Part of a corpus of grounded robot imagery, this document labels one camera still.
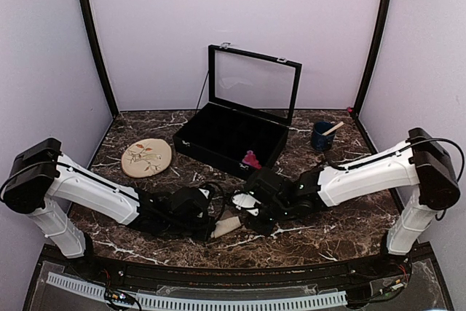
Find beige brown striped sock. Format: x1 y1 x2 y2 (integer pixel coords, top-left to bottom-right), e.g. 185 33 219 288
210 216 242 238

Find maroon purple striped sock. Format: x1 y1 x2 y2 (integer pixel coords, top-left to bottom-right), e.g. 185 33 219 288
242 150 262 170

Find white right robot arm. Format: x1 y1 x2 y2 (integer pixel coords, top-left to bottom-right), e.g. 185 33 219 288
232 127 462 277

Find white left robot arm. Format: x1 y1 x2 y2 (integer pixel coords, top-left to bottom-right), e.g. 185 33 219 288
1 138 216 279

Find beige cloth hat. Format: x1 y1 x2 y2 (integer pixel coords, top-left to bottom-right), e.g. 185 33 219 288
121 138 172 178

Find dark blue mug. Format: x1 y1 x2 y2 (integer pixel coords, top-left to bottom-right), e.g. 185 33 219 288
311 121 336 151

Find wooden stick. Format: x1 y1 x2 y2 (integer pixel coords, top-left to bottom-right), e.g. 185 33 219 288
323 122 344 136

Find black display case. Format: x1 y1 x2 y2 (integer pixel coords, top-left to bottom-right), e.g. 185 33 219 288
173 44 302 179

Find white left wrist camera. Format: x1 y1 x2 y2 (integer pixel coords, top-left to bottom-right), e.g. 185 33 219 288
199 188 211 200

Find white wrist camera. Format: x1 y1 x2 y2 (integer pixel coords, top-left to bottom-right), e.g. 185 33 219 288
199 188 211 200
232 193 261 216

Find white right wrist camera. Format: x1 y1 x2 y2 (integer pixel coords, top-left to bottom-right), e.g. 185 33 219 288
232 193 261 216

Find black front frame rail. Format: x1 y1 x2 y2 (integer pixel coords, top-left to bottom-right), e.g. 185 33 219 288
33 241 441 289

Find white slotted cable duct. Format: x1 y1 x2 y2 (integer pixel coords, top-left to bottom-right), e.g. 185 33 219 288
46 272 348 310

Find black right corner post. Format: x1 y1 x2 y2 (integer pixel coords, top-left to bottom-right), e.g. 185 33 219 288
352 0 390 119

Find black corner post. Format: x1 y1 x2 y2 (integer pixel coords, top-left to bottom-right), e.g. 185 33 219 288
79 0 119 119
352 0 390 119

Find black left corner post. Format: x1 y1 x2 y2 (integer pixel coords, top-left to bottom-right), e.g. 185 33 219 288
79 0 119 119

